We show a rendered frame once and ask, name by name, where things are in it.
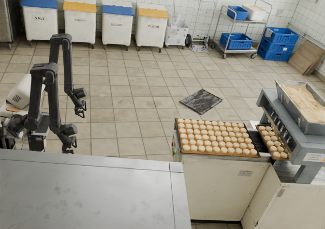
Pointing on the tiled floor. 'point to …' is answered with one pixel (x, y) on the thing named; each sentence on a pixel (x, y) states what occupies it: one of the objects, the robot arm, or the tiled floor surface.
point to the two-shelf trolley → (244, 33)
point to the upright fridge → (9, 14)
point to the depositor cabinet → (285, 200)
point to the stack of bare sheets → (201, 101)
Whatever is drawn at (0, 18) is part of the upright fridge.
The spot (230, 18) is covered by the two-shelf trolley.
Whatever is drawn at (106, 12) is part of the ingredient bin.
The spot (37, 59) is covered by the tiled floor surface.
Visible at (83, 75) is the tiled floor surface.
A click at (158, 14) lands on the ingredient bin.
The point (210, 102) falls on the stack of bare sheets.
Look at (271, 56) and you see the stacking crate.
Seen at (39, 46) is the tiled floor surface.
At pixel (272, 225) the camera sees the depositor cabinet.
